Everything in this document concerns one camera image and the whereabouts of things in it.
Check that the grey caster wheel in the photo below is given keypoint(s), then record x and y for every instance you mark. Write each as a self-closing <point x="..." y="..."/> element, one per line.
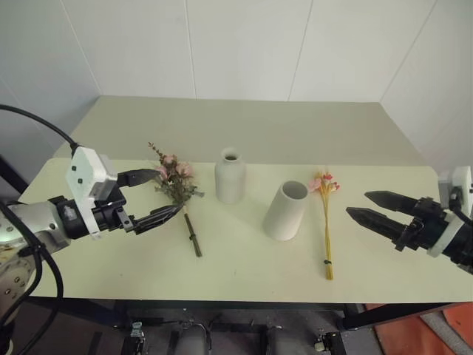
<point x="322" y="342"/>
<point x="137" y="330"/>

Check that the white narrow-neck bottle vase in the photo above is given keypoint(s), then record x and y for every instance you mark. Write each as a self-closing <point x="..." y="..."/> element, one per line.
<point x="230" y="181"/>

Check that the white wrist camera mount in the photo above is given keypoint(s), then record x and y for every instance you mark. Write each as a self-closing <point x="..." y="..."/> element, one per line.
<point x="85" y="170"/>
<point x="463" y="181"/>

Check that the black table frame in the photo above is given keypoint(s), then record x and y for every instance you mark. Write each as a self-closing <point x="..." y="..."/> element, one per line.
<point x="221" y="310"/>

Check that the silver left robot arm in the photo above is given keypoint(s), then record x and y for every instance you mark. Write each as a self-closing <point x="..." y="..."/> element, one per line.
<point x="33" y="218"/>

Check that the pink flower bouquet green stems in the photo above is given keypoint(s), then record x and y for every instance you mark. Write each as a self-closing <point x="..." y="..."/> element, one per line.
<point x="178" y="185"/>

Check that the pink flower bouquet yellow stems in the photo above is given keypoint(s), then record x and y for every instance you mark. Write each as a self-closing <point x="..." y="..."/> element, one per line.
<point x="327" y="225"/>

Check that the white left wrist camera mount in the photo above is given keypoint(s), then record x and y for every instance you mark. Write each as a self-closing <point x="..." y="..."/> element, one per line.
<point x="85" y="170"/>

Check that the white cylindrical vase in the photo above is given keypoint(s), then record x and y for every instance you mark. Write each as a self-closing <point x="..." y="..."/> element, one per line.
<point x="284" y="214"/>

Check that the black side frame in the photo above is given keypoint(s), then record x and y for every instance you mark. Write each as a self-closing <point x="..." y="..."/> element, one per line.
<point x="13" y="174"/>

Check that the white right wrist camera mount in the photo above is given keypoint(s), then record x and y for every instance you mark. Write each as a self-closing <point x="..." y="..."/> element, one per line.
<point x="463" y="181"/>

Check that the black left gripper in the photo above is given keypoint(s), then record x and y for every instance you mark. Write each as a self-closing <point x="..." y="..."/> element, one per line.
<point x="109" y="216"/>

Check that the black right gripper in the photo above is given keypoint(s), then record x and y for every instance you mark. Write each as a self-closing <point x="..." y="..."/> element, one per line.
<point x="425" y="229"/>

